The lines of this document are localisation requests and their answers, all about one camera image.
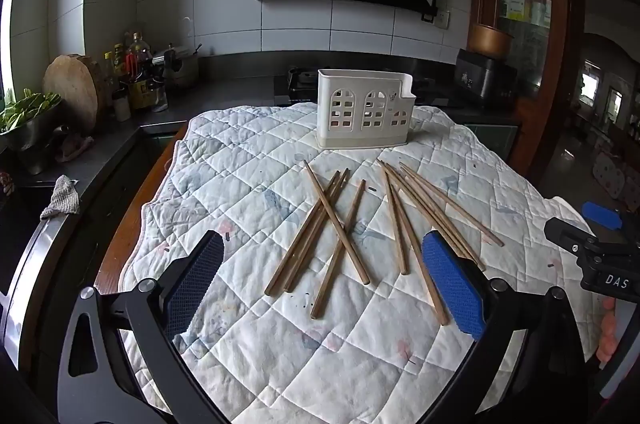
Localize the metal bowl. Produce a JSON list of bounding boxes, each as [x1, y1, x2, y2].
[[0, 97, 63, 175]]

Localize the white plastic utensil holder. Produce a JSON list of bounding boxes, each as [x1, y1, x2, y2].
[[316, 68, 415, 150]]

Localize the green leafy vegetables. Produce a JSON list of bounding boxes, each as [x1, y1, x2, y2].
[[0, 88, 62, 132]]

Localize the copper inner pot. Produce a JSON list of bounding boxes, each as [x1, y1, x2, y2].
[[467, 22, 515, 60]]

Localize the dark sauce bottle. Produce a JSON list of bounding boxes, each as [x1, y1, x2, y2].
[[125, 33, 153, 110]]

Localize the green base cabinet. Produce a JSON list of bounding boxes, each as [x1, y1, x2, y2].
[[462, 121, 521, 160]]

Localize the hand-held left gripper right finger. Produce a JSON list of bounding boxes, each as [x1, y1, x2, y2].
[[421, 230, 601, 424]]

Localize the white quilted mat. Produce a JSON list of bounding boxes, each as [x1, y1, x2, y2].
[[118, 102, 608, 424]]

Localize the small white jar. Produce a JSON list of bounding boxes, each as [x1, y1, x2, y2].
[[112, 88, 132, 122]]

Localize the pink rag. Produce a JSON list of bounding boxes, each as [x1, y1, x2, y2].
[[55, 134, 96, 162]]

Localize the stainless steel counter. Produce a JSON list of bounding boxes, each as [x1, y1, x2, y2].
[[0, 52, 521, 205]]

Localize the yellow-capped bottle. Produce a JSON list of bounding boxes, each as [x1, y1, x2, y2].
[[102, 50, 117, 91]]

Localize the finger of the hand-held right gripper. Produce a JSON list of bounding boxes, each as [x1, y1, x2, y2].
[[544, 217, 598, 255], [581, 201, 624, 231]]

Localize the grey dishcloth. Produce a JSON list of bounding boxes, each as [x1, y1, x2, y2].
[[40, 175, 82, 220]]

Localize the black countertop appliance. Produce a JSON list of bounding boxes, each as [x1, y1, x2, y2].
[[454, 49, 518, 105]]

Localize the person's right hand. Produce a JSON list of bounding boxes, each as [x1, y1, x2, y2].
[[597, 295, 621, 367]]

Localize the round wooden cutting board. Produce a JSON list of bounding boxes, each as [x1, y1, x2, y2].
[[42, 54, 103, 132]]

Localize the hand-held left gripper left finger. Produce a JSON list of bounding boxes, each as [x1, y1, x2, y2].
[[57, 230, 231, 424]]

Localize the window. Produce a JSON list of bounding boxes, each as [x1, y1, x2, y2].
[[0, 0, 22, 102]]

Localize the pile of wooden chopsticks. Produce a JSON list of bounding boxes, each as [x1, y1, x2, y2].
[[264, 159, 506, 327]]

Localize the wooden glass-door cabinet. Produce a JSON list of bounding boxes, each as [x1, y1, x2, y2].
[[467, 0, 586, 185]]

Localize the metal pot with lid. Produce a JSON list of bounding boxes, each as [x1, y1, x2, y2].
[[152, 44, 201, 90]]

